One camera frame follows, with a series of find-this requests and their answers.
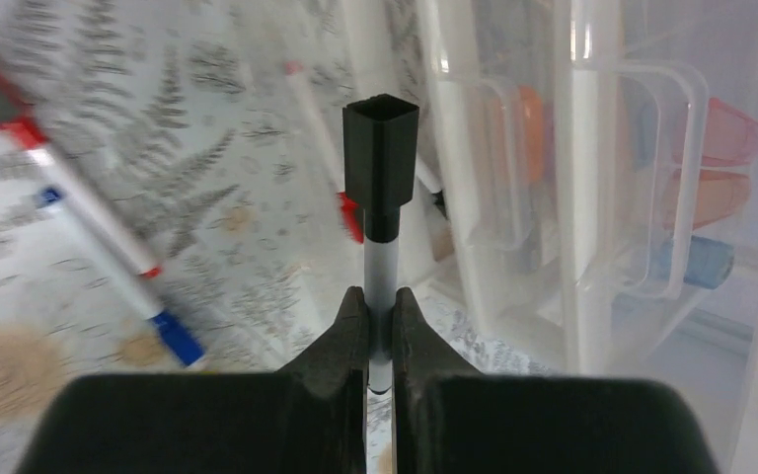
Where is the orange cap grey highlighter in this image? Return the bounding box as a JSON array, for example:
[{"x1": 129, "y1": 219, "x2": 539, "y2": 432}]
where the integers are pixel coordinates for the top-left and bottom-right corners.
[{"x1": 518, "y1": 85, "x2": 545, "y2": 184}]

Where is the floral patterned desk mat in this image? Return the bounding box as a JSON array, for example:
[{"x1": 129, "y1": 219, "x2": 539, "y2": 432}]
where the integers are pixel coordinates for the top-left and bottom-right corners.
[{"x1": 0, "y1": 0, "x2": 551, "y2": 474}]

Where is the white plastic drawer unit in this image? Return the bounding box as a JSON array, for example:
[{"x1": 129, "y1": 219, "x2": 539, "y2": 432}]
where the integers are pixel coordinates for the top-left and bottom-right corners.
[{"x1": 417, "y1": 1, "x2": 758, "y2": 473}]

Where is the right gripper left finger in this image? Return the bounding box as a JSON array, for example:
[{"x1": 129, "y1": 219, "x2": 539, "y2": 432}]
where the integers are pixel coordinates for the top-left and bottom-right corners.
[{"x1": 17, "y1": 286, "x2": 368, "y2": 473}]

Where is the black cap white marker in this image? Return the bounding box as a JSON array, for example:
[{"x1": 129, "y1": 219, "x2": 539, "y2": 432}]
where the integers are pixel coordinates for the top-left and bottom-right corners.
[{"x1": 342, "y1": 93, "x2": 418, "y2": 394}]

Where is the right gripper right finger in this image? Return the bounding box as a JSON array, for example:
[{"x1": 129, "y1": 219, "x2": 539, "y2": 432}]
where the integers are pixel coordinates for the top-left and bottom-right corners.
[{"x1": 392, "y1": 288, "x2": 719, "y2": 473}]

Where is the pink highlighter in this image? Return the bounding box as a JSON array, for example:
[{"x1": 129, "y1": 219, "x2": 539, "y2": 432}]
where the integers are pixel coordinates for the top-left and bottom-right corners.
[{"x1": 701, "y1": 97, "x2": 758, "y2": 168}]

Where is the blue cap whiteboard marker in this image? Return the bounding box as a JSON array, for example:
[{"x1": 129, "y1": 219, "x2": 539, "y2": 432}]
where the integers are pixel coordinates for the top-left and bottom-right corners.
[{"x1": 37, "y1": 187, "x2": 205, "y2": 369}]

